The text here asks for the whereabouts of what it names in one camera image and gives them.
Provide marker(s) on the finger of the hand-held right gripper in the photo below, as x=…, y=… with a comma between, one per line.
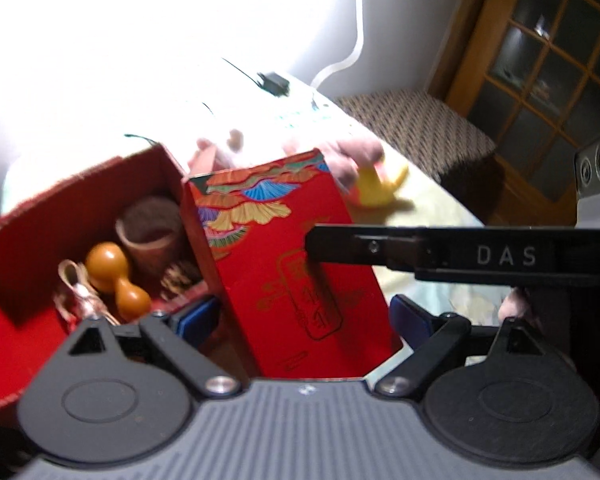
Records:
x=430, y=252

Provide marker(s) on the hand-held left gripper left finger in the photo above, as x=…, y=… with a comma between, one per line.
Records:
x=197, y=315

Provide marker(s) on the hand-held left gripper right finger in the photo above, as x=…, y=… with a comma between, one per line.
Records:
x=409, y=317

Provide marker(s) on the brown gourd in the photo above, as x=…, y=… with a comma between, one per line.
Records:
x=117, y=280

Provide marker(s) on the red patterned gift box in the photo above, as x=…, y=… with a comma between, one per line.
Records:
x=290, y=270

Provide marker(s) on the red cardboard box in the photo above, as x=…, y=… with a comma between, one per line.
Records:
x=20, y=260

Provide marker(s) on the person's right hand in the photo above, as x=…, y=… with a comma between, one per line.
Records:
x=515, y=305

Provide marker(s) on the cream tablecloth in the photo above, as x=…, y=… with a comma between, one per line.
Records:
x=430, y=205

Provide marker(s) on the printed tape roll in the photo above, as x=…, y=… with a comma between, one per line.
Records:
x=150, y=232

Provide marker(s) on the patterned cushion bench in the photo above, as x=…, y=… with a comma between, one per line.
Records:
x=420, y=130

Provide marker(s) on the pink plush toy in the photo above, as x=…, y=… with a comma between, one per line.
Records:
x=350, y=155

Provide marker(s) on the wooden glass-pane door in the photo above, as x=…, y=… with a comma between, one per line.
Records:
x=540, y=60

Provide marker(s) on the black charger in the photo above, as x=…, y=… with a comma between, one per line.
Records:
x=274, y=85

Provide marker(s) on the white curved frame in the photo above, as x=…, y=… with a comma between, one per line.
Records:
x=350, y=35

